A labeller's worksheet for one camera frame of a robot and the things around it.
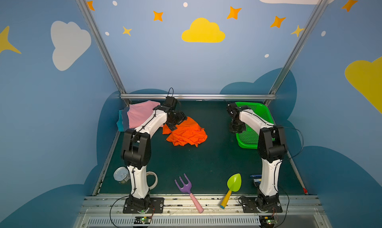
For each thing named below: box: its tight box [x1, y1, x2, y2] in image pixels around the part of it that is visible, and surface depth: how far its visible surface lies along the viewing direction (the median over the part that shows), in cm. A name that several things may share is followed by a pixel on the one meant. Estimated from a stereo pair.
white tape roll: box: [146, 170, 159, 190], surface depth 83 cm
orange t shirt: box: [162, 116, 208, 148], surface depth 100 cm
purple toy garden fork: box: [174, 173, 204, 214], surface depth 82 cm
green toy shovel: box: [219, 173, 242, 210], surface depth 83 cm
